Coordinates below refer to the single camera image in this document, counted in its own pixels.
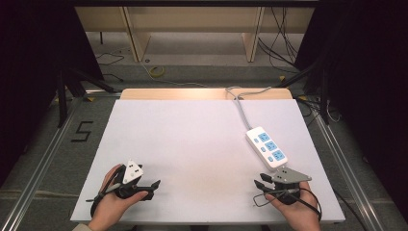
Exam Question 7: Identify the grey power strip cable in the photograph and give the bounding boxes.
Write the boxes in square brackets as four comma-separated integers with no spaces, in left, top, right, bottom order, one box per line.
[225,86,273,131]

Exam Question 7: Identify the white board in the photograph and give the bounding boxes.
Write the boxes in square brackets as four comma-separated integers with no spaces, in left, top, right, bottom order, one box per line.
[69,98,346,225]

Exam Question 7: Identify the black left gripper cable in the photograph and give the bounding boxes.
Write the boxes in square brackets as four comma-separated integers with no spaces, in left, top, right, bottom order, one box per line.
[85,165,127,219]

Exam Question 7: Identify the thin grey wire loop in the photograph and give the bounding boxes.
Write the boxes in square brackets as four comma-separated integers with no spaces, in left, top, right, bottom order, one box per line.
[252,188,292,208]

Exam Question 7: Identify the black floor cable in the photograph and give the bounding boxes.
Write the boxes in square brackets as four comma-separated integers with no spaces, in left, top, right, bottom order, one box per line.
[95,51,125,83]
[332,188,369,231]

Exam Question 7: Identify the person's left sleeve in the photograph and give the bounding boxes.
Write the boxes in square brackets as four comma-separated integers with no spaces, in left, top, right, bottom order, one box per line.
[72,222,94,231]

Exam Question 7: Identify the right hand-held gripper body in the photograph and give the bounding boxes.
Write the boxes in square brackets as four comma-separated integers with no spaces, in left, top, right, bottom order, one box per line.
[270,166,313,206]

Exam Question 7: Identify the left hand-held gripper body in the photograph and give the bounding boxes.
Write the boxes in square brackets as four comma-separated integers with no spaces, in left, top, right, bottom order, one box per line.
[110,159,156,201]

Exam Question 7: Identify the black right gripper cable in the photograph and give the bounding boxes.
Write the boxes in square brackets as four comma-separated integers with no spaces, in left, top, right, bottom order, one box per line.
[281,187,323,222]

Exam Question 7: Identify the black tripod stand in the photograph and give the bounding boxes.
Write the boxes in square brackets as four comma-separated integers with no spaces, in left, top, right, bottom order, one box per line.
[56,67,117,129]
[274,59,332,126]

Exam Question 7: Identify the person's right hand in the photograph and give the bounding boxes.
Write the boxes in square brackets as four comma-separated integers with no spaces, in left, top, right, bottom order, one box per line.
[265,181,322,231]

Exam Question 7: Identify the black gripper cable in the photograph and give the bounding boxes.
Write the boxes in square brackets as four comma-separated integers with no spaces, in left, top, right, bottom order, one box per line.
[85,165,127,219]
[281,187,323,222]

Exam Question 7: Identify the black curtain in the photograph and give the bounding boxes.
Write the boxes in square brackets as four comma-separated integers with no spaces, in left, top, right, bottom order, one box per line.
[0,0,105,187]
[293,0,408,222]

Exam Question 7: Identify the person's left hand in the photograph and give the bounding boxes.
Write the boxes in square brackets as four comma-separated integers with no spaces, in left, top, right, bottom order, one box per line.
[88,164,149,231]

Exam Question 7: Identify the white floor cable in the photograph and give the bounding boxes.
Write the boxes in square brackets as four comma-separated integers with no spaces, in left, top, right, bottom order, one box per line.
[140,61,209,89]

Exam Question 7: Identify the aluminium floor rail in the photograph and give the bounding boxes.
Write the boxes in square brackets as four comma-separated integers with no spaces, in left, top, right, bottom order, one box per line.
[0,90,122,231]
[297,94,388,231]

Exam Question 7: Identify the yellow tape roll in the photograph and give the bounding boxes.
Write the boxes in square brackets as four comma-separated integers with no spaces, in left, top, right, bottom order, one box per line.
[149,64,166,78]

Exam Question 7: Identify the bundle of black cables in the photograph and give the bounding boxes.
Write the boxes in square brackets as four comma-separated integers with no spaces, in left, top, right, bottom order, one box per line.
[257,6,301,75]

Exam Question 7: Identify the wooden shelf unit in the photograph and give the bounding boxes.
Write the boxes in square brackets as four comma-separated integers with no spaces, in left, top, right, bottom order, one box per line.
[74,6,316,64]

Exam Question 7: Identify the white power strip blue sockets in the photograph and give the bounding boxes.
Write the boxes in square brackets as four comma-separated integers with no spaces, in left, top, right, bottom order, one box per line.
[245,126,289,171]

